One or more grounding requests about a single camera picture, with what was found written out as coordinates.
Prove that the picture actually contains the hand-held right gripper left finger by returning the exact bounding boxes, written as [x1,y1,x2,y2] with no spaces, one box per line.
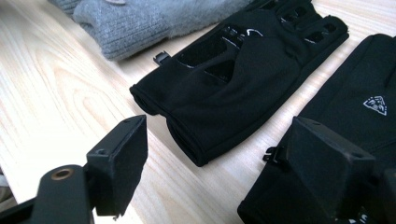
[85,114,149,220]

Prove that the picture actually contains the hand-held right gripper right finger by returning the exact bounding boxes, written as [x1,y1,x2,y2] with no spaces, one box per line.
[283,116,376,224]

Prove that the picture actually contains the black glove with white logo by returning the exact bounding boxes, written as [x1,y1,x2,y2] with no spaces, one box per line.
[236,33,396,224]

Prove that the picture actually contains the black glove with glossy grips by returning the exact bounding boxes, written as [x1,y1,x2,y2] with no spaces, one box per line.
[129,0,350,168]

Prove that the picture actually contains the grey knit glove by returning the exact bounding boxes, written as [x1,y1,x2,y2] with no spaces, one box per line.
[72,0,254,62]
[48,0,82,15]

